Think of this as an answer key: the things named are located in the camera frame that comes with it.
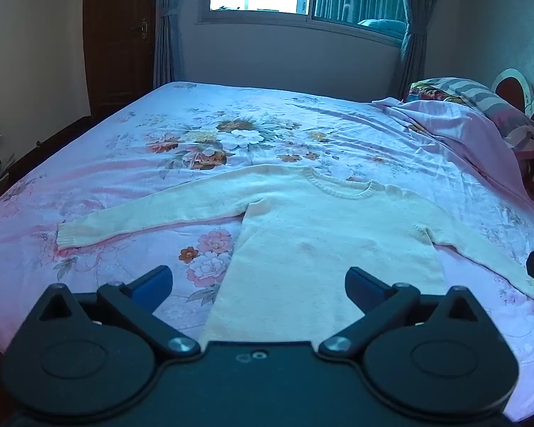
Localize cream knit sweater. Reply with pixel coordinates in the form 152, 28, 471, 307
58, 165, 534, 344

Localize striped floral pillow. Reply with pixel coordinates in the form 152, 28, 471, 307
406, 77, 534, 160

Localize pink blanket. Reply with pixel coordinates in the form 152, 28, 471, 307
371, 97, 534, 210

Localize red white headboard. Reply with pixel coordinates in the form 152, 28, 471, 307
491, 68, 534, 187

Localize floral pink bed sheet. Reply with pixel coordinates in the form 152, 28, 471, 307
0, 81, 534, 423

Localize left teal curtain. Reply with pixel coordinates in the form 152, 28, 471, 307
153, 0, 180, 89

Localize teal curtain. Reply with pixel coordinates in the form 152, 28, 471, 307
389, 0, 438, 99
153, 0, 180, 89

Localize right teal curtain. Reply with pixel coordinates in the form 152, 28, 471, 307
389, 0, 438, 99

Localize dark wooden door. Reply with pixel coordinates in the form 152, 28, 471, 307
83, 0, 156, 121

